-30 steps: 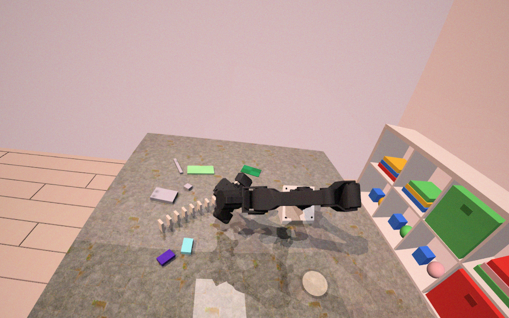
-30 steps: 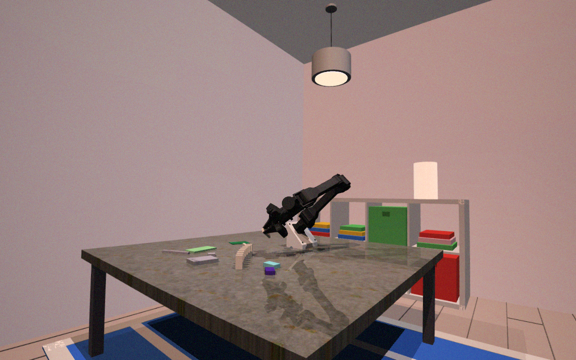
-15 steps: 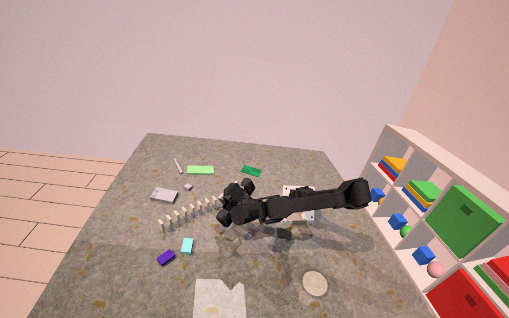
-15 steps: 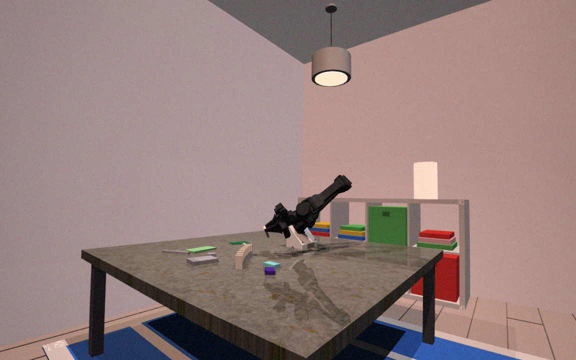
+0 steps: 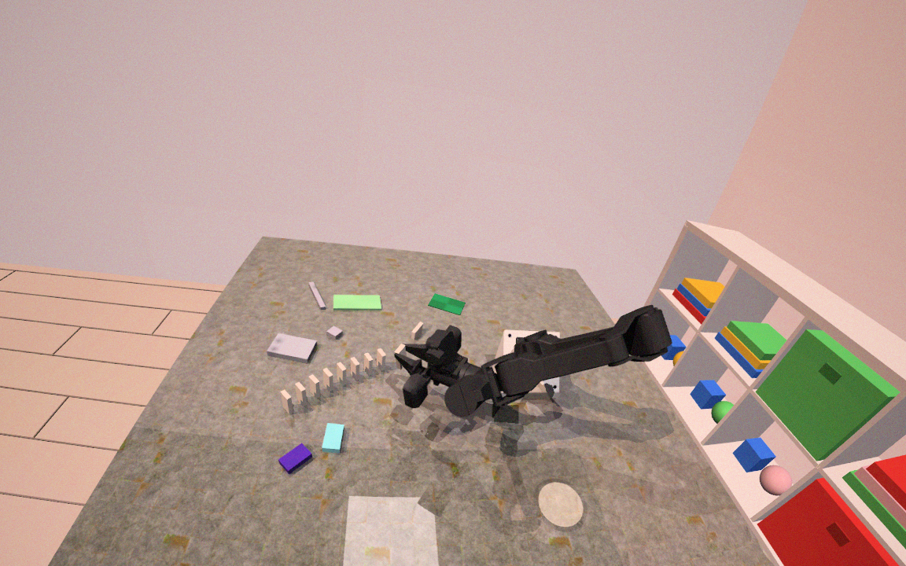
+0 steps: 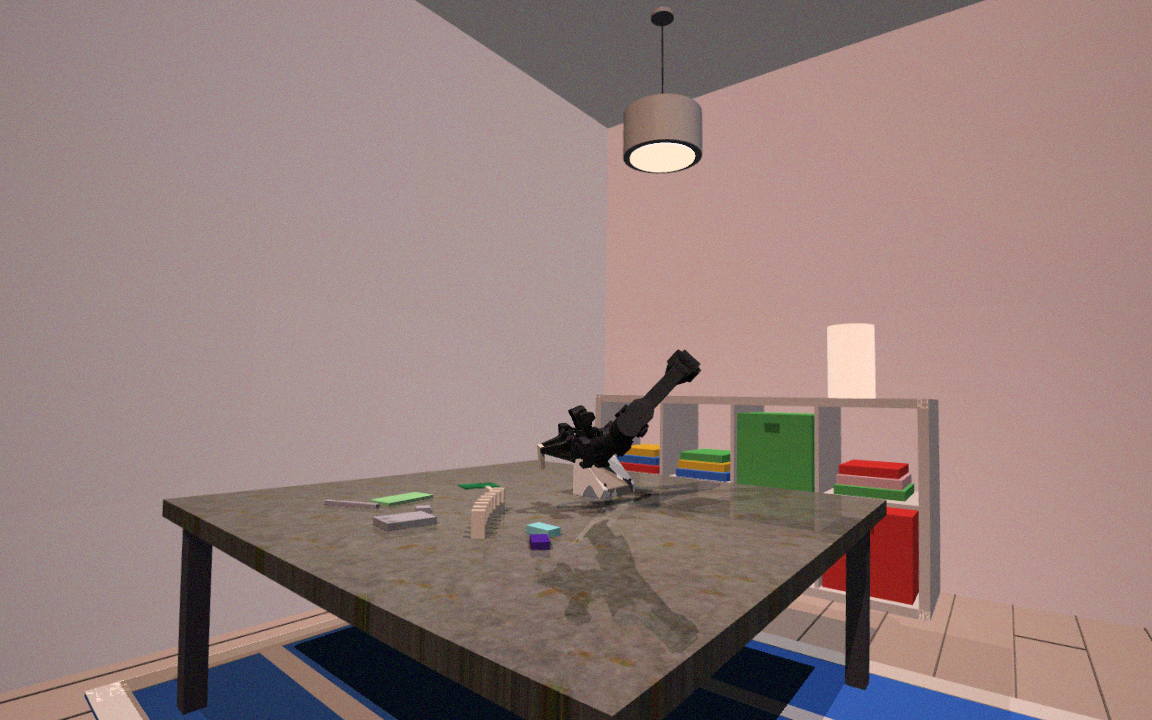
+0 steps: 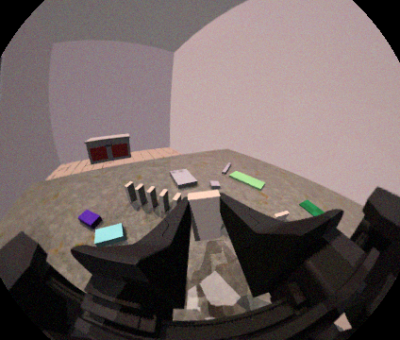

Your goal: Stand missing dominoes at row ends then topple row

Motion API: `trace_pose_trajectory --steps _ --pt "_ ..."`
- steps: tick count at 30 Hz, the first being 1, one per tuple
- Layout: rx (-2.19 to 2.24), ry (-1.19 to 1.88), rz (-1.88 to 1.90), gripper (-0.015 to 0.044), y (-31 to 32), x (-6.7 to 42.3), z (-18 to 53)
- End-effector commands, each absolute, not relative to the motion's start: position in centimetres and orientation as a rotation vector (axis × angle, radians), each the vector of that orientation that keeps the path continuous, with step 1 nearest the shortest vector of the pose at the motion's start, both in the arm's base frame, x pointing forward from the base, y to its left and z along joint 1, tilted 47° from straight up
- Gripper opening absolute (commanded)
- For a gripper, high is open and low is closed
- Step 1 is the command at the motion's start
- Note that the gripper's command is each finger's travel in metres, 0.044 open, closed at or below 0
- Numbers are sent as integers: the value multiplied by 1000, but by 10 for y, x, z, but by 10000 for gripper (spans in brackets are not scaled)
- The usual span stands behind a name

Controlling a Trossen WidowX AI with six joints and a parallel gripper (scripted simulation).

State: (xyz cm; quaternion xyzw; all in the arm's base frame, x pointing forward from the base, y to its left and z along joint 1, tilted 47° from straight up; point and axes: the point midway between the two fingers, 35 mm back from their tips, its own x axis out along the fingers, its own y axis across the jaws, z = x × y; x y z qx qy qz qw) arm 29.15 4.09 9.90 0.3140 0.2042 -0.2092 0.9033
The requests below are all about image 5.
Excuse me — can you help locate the purple rectangular block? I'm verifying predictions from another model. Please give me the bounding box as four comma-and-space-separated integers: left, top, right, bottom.
278, 443, 312, 474

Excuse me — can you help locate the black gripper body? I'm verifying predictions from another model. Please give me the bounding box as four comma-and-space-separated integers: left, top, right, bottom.
403, 325, 472, 408

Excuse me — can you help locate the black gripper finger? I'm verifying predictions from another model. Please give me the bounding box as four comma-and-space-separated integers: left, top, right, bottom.
394, 353, 422, 375
404, 344, 428, 362

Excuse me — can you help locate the light blue rectangular block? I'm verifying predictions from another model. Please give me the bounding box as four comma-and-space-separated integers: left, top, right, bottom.
322, 423, 344, 453

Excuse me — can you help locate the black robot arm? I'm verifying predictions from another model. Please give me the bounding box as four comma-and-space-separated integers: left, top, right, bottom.
425, 305, 672, 417

